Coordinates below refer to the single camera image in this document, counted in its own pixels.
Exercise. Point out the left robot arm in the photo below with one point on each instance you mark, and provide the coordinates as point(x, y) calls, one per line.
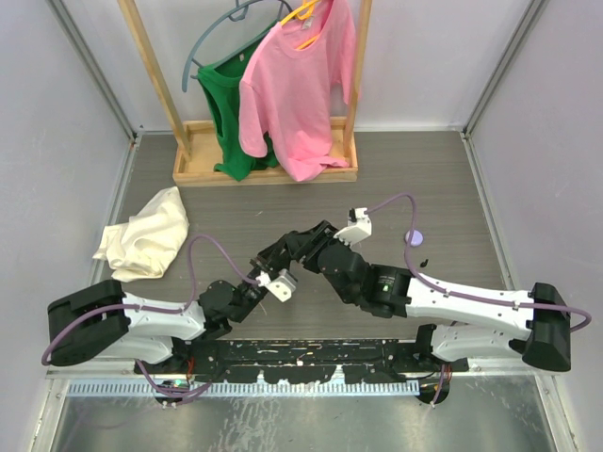
point(104, 320)

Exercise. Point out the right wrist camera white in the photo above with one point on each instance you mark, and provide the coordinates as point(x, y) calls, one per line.
point(359, 228)

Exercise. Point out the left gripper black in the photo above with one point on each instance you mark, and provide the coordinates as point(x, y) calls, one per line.
point(270, 257)

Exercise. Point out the grey clothes hanger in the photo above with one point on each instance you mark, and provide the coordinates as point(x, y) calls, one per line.
point(236, 28)

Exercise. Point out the pink t-shirt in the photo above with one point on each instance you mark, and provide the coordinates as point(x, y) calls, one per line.
point(290, 98)

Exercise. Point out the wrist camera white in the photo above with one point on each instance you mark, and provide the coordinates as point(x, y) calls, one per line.
point(282, 286)
point(359, 228)

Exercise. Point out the green t-shirt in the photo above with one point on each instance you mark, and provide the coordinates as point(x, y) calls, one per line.
point(220, 84)

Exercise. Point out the yellow clothes hanger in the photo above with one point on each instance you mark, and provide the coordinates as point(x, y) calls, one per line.
point(307, 31)

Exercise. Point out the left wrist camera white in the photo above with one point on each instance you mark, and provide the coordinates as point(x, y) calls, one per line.
point(282, 286)

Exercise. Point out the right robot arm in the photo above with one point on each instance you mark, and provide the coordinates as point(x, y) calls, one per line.
point(533, 325)

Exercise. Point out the cream cloth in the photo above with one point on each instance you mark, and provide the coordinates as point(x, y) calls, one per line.
point(145, 245)

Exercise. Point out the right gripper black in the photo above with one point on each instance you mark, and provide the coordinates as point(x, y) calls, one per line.
point(310, 242)

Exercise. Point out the purple earbud case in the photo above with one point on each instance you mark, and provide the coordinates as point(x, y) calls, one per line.
point(414, 239)

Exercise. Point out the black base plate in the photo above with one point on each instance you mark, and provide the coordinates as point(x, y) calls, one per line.
point(297, 361)

